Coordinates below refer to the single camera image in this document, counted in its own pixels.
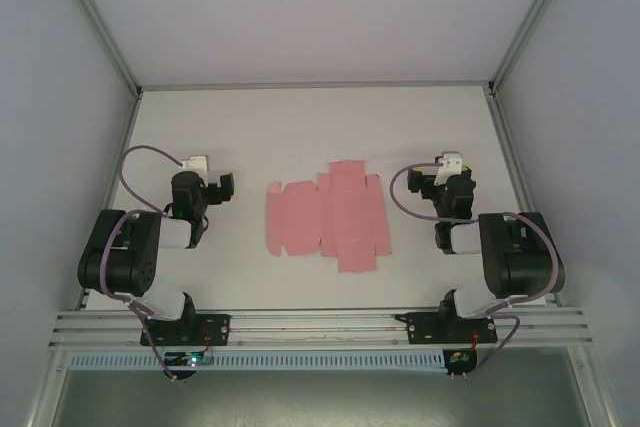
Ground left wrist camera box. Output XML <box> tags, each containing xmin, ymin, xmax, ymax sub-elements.
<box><xmin>179</xmin><ymin>154</ymin><xmax>209</xmax><ymax>173</ymax></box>

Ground aluminium frame post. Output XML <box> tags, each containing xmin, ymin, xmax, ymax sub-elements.
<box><xmin>47</xmin><ymin>0</ymin><xmax>146</xmax><ymax>100</ymax></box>
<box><xmin>487</xmin><ymin>0</ymin><xmax>589</xmax><ymax>98</ymax></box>

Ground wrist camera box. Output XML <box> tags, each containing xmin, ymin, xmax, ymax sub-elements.
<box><xmin>433</xmin><ymin>150</ymin><xmax>464</xmax><ymax>187</ymax></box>
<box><xmin>179</xmin><ymin>154</ymin><xmax>209</xmax><ymax>173</ymax></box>

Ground white slotted cable duct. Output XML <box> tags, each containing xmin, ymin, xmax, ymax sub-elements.
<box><xmin>67</xmin><ymin>349</ymin><xmax>446</xmax><ymax>372</ymax></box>

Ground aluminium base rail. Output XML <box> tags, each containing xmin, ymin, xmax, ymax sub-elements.
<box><xmin>47</xmin><ymin>306</ymin><xmax>596</xmax><ymax>351</ymax></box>

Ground aluminium table side rail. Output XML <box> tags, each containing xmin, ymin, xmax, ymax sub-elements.
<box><xmin>74</xmin><ymin>94</ymin><xmax>144</xmax><ymax>311</ymax></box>
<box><xmin>485</xmin><ymin>92</ymin><xmax>564</xmax><ymax>309</ymax></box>

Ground aluminium table edge rail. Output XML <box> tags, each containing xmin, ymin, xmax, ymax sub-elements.
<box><xmin>137</xmin><ymin>80</ymin><xmax>494</xmax><ymax>94</ymax></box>

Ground pink paper box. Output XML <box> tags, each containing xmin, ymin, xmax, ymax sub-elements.
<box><xmin>264</xmin><ymin>160</ymin><xmax>394</xmax><ymax>275</ymax></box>

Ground aluminium frame leg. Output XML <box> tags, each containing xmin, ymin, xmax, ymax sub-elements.
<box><xmin>27</xmin><ymin>349</ymin><xmax>71</xmax><ymax>427</ymax></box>
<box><xmin>582</xmin><ymin>346</ymin><xmax>624</xmax><ymax>427</ymax></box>

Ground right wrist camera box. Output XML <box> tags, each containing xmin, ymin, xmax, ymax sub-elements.
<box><xmin>433</xmin><ymin>150</ymin><xmax>464</xmax><ymax>187</ymax></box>

